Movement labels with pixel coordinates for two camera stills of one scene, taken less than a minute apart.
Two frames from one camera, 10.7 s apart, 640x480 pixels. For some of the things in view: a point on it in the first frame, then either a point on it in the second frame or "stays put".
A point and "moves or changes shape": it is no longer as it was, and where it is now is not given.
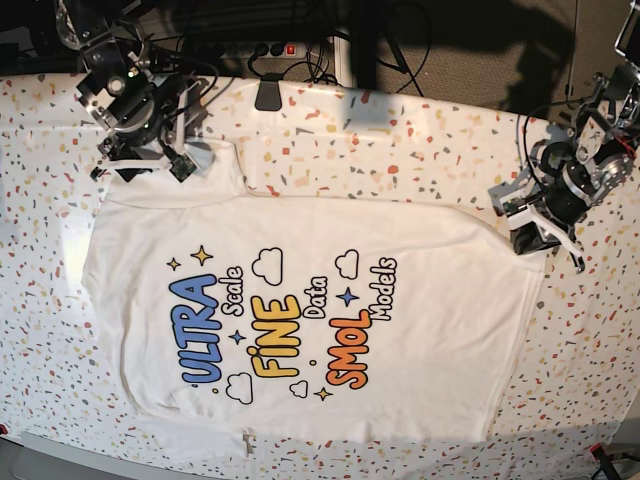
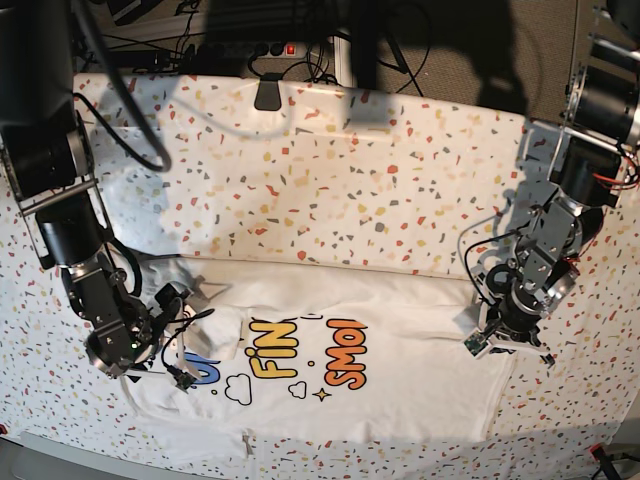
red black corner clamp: (606, 464) stays put
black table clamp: (269, 95) stays put
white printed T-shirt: (225, 311) moves or changes shape
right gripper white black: (557, 211) → (509, 338)
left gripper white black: (149, 147) → (161, 352)
